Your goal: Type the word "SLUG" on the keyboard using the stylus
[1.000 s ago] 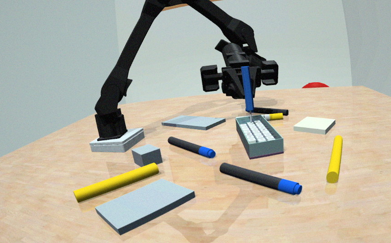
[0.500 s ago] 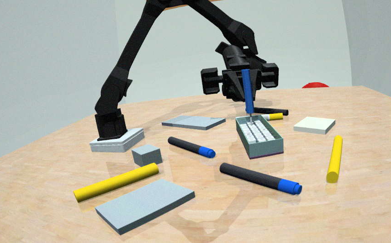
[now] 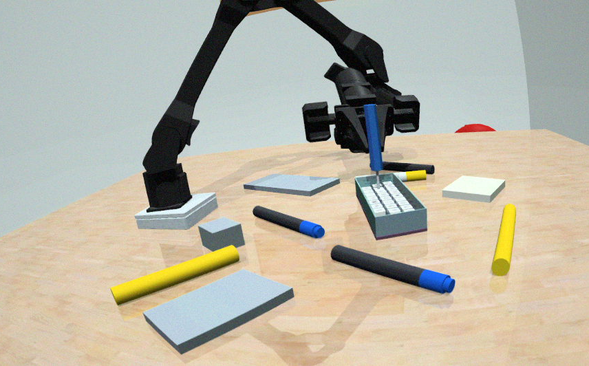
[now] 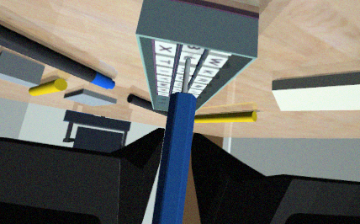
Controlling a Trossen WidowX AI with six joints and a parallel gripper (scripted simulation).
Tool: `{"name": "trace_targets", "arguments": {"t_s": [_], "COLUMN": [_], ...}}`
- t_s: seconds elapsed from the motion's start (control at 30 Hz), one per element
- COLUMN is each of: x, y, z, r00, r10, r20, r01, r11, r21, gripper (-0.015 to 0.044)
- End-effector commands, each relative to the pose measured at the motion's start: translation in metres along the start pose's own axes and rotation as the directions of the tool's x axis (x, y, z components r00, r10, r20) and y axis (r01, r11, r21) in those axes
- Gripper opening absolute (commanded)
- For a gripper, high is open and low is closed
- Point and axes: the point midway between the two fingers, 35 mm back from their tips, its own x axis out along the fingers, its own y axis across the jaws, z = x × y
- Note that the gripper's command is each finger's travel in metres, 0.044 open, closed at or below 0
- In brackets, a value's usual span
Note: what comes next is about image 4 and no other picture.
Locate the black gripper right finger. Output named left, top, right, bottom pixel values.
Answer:
left=191, top=133, right=360, bottom=224

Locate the yellow cylinder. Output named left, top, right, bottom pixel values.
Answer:
left=29, top=78, right=67, bottom=96
left=194, top=111, right=257, bottom=123

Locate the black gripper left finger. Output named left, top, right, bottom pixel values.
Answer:
left=0, top=128, right=165, bottom=224

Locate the blue stylus with metal tip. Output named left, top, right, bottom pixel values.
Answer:
left=151, top=72, right=197, bottom=224

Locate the white flat slab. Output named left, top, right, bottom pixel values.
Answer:
left=272, top=72, right=360, bottom=111

